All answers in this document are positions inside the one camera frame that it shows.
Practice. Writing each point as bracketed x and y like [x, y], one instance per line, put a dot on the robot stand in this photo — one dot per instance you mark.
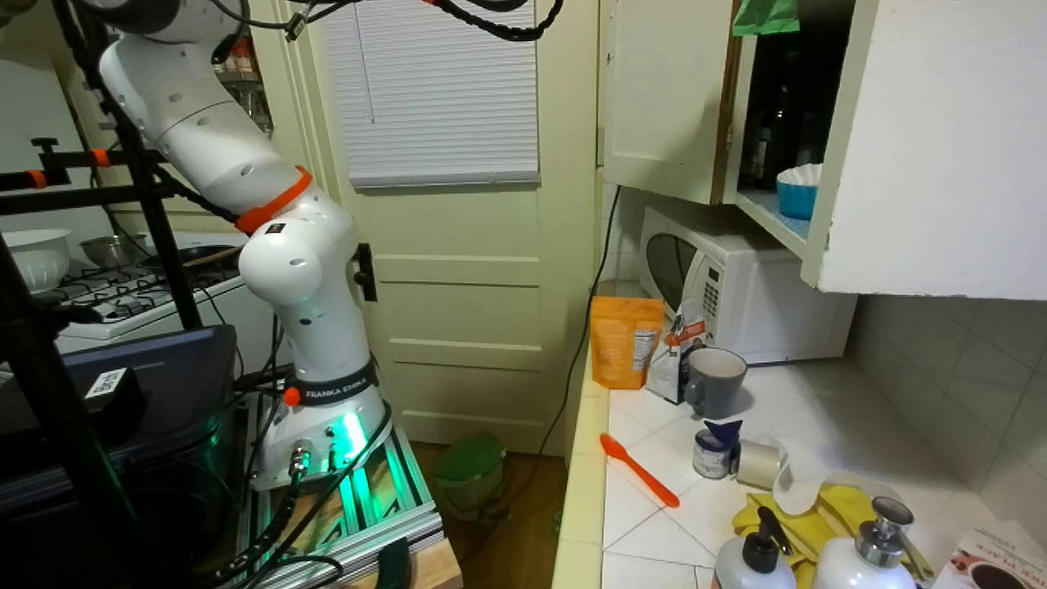
[384, 511]

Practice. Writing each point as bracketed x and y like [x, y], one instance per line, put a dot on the cream wall cabinet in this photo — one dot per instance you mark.
[924, 147]

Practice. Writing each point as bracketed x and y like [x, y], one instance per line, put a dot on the microwave door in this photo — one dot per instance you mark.
[672, 266]

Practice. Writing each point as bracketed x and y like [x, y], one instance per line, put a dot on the grey mug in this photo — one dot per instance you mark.
[716, 380]

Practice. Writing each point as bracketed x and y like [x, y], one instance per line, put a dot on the white window blind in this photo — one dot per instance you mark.
[442, 90]

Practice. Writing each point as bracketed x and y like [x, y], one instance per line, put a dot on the white gas stove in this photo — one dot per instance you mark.
[123, 307]

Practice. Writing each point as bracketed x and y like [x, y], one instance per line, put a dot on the small blue and white can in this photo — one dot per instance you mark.
[713, 454]

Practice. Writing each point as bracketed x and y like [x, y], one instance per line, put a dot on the green cloth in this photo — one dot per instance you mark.
[765, 16]

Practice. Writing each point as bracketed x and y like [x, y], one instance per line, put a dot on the black stand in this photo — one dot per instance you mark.
[151, 196]

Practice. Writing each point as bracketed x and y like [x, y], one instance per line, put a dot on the row of dark bottles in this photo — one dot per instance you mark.
[781, 131]

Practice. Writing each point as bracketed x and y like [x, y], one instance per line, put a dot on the black box with label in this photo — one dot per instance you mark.
[114, 397]

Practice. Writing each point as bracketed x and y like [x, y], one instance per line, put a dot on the yellow rubber gloves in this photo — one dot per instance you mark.
[810, 528]

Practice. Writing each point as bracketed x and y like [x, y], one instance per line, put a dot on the shelf with jars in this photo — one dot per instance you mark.
[245, 82]

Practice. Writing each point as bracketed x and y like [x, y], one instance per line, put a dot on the clear glass jar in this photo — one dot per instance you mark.
[759, 464]

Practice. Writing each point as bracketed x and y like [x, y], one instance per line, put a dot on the white bowl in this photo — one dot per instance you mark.
[37, 258]

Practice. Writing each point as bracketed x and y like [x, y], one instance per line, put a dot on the white soap bottle black pump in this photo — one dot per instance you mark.
[757, 568]

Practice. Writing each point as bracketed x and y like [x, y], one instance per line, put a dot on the green bin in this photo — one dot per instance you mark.
[470, 474]

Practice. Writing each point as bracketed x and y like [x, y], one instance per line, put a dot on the black frying pan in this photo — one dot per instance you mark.
[192, 255]

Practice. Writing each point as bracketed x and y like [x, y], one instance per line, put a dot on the white microwave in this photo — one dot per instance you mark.
[761, 311]

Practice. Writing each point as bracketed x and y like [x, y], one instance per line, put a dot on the cream panel door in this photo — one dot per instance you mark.
[483, 303]

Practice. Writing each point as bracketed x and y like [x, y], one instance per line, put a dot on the orange plastic spoon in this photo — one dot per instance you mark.
[642, 474]

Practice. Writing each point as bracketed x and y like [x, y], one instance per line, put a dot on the cream cabinet door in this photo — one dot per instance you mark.
[667, 98]
[941, 147]

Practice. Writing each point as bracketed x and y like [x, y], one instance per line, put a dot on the metal pot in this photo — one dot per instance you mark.
[110, 251]

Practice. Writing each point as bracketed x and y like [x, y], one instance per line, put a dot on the white and orange packet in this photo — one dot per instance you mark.
[671, 368]

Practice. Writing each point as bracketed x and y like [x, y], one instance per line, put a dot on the blue bowl with paper filters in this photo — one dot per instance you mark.
[797, 196]

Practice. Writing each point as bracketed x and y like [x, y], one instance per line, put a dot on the white soap bottle silver pump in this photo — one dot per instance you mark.
[859, 564]

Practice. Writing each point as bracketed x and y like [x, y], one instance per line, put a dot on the orange pouch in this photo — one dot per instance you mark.
[626, 343]

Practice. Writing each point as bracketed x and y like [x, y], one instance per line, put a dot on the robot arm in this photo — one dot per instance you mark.
[307, 270]

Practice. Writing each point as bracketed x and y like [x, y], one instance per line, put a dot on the printed magazine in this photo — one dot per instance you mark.
[994, 560]

